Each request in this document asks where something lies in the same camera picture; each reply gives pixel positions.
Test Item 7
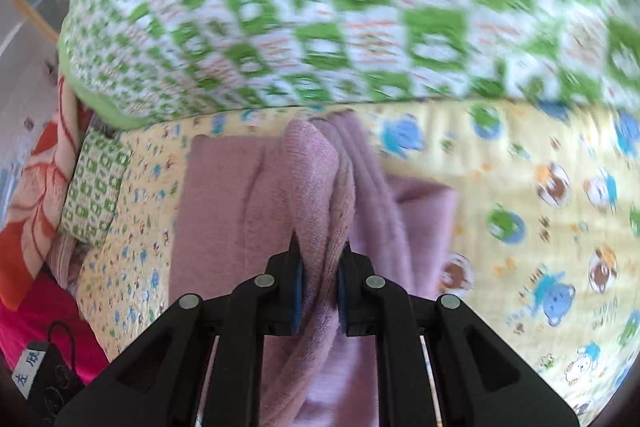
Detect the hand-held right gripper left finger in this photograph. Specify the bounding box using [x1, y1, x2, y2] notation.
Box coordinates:
[54, 231, 304, 427]

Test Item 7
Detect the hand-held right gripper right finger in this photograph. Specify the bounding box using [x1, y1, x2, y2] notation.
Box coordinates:
[337, 244, 581, 427]

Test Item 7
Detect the purple knit sweater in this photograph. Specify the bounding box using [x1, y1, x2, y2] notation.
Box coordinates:
[170, 112, 461, 427]

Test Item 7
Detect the red cloth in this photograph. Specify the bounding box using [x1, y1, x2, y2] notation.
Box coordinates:
[0, 271, 109, 384]

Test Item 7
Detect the pale lilac printed sheet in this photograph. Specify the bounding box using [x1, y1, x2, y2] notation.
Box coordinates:
[49, 234, 88, 295]

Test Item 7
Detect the orange floral blanket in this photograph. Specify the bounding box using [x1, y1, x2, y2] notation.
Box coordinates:
[0, 77, 96, 310]

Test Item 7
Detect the green checked pillow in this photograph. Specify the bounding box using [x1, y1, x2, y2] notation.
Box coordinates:
[60, 129, 132, 246]

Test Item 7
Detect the yellow cartoon print bed sheet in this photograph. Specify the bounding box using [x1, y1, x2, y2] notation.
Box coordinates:
[77, 99, 640, 424]

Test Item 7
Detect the green checked quilt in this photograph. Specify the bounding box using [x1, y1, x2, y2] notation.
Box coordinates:
[57, 0, 640, 131]

